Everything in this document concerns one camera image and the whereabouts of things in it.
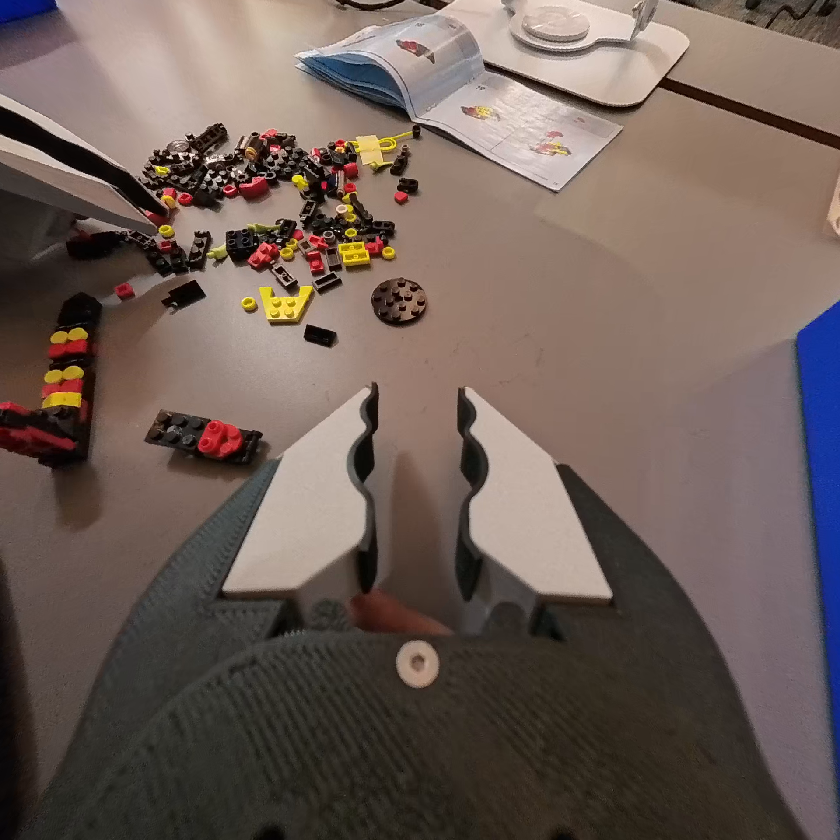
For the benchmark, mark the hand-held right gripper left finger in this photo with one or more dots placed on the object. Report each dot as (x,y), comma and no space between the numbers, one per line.
(308,518)

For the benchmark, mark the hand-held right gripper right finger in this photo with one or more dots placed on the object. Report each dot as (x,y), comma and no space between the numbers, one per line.
(531,525)

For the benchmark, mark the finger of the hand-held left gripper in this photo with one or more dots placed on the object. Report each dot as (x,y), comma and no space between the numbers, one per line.
(52,184)
(13,108)

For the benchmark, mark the pile of lego pieces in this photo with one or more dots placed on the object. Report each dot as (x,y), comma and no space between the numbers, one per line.
(239,241)

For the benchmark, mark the yellow wedge lego plate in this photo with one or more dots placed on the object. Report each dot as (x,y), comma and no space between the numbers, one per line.
(275,308)

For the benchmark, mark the small black red lego assembly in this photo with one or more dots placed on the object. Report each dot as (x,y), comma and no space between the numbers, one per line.
(213,436)

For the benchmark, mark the small red lego piece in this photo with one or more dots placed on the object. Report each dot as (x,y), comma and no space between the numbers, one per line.
(124,290)

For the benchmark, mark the black clip lego piece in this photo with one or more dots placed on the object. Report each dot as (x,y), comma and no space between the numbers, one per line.
(187,293)

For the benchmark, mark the black lego slope tile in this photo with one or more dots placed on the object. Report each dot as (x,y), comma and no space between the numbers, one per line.
(320,334)

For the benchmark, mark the long black red yellow lego assembly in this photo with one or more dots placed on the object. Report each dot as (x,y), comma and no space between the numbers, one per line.
(65,387)

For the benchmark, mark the black round lego plate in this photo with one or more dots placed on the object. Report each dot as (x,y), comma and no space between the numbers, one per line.
(399,300)

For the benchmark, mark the open lego instruction booklet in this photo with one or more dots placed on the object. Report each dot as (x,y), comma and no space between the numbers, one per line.
(512,131)

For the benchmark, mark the person's right hand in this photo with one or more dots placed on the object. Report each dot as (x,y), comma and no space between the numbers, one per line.
(394,617)

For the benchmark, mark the blue plastic object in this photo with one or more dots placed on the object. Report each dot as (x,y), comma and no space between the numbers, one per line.
(19,6)

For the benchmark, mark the blue flat board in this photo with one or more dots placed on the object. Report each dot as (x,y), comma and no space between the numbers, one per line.
(823,459)

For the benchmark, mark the white plastic object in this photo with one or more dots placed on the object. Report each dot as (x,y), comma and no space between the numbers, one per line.
(832,210)

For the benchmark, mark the white flat board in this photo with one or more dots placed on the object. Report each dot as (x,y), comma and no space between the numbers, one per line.
(630,72)

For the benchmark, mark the white round stand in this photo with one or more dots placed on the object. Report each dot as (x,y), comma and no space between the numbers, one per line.
(558,36)

